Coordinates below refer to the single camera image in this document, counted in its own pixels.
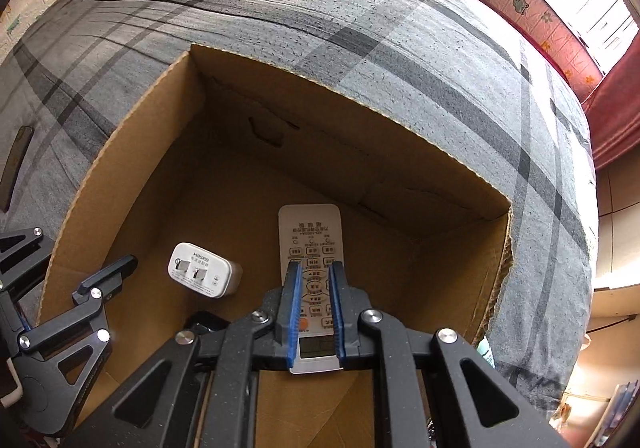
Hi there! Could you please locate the brown cardboard box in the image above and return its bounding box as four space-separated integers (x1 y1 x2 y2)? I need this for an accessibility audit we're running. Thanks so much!
37 43 516 448

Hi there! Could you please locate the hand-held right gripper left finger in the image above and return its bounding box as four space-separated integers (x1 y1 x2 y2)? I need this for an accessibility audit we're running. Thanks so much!
65 261 303 448

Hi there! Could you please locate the white remote control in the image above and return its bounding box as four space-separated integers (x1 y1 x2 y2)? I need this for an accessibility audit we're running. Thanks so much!
278 204 346 375

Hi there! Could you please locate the black glossy container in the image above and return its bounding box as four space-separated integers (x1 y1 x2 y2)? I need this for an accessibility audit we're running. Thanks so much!
184 310 233 336

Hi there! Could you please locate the teal cosmetic bottle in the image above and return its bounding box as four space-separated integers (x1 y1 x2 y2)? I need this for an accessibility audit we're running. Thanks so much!
477 335 496 370

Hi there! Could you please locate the grey plaid bedsheet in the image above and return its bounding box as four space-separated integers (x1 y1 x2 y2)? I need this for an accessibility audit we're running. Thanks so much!
0 0 601 404

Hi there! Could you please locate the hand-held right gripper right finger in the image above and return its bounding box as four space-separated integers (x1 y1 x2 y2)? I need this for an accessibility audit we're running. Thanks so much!
327 260 573 448

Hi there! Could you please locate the red curtain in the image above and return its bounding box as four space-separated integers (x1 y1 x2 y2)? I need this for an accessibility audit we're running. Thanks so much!
582 45 640 170

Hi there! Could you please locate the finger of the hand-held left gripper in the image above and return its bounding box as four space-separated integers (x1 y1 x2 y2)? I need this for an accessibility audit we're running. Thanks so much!
15 254 139 436
0 227 53 314

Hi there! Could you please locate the large white plug charger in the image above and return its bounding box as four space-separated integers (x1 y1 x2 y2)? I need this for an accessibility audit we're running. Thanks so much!
167 242 244 299

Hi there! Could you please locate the cream wardrobe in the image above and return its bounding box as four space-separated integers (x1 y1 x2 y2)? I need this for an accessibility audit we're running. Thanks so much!
585 163 640 379

